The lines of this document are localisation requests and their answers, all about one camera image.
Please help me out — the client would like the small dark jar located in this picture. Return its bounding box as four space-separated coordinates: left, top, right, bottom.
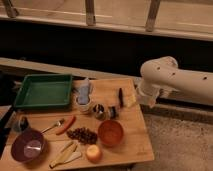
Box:
108 106 119 119

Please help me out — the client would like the dark small cup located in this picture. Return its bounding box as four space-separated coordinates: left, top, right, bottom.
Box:
13 117 29 132

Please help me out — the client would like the small glass jar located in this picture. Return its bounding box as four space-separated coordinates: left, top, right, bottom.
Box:
93 104 106 120

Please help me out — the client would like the red chili pepper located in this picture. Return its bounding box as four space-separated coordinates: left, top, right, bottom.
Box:
55 116 76 135

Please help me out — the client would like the purple bowl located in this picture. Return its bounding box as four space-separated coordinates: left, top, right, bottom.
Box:
11 129 45 163

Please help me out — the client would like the wooden board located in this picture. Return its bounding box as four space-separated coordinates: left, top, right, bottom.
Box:
0 78 154 171

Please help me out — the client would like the silver fork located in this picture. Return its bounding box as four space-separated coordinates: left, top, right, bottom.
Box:
41 119 65 133

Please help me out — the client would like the bunch of dark grapes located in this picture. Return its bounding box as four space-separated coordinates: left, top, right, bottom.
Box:
67 127 98 145

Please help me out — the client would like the green plastic tray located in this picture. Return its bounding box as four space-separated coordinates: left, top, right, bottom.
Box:
14 74 73 110

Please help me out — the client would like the orange bowl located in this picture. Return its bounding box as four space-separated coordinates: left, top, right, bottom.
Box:
98 120 124 147

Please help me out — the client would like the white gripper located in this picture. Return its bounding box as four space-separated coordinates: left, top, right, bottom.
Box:
124 79 160 108

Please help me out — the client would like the yellow apple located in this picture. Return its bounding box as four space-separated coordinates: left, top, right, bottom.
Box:
86 144 102 163

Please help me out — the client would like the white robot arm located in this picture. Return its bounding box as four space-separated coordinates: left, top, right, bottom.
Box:
128 56 213 108

